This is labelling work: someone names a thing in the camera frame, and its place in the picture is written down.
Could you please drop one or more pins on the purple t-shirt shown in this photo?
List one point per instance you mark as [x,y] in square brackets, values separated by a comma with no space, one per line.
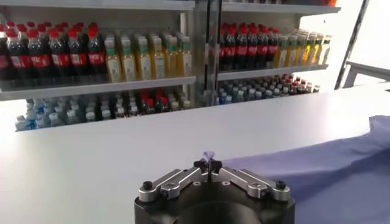
[320,182]

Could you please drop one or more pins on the grey metal frame table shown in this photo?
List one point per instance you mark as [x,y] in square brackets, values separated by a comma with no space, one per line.
[368,67]

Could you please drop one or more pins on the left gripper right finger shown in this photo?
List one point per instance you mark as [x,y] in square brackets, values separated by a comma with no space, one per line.
[250,184]

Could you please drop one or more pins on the dark slanted pole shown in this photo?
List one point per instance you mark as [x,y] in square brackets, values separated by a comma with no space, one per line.
[352,45]

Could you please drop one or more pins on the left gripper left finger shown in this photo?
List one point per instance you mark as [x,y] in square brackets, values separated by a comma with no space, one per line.
[176,182]

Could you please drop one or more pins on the small dark bottle white label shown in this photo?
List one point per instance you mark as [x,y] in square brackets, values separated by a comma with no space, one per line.
[106,114]
[134,111]
[120,112]
[90,116]
[268,94]
[276,92]
[285,91]
[259,95]

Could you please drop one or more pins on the grey metal shelf unit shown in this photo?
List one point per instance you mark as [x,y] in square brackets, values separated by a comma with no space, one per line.
[268,72]
[91,88]

